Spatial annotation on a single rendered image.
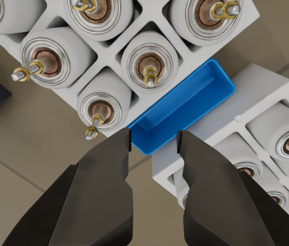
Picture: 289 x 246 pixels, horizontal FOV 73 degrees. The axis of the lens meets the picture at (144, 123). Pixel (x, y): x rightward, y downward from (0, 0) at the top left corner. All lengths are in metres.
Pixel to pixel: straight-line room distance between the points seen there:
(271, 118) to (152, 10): 0.32
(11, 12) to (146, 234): 0.97
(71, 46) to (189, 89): 0.38
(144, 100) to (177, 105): 0.22
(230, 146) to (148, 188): 0.45
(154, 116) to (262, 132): 0.31
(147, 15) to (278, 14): 0.38
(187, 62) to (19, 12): 0.29
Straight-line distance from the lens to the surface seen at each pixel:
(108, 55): 0.41
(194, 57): 0.41
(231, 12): 0.25
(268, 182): 0.56
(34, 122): 0.76
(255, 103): 0.50
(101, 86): 0.36
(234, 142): 0.50
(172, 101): 0.62
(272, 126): 0.47
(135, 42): 0.33
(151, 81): 0.25
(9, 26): 0.39
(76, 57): 0.36
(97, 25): 0.33
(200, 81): 0.62
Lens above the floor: 0.58
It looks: 62 degrees down
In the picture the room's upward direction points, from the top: 179 degrees counter-clockwise
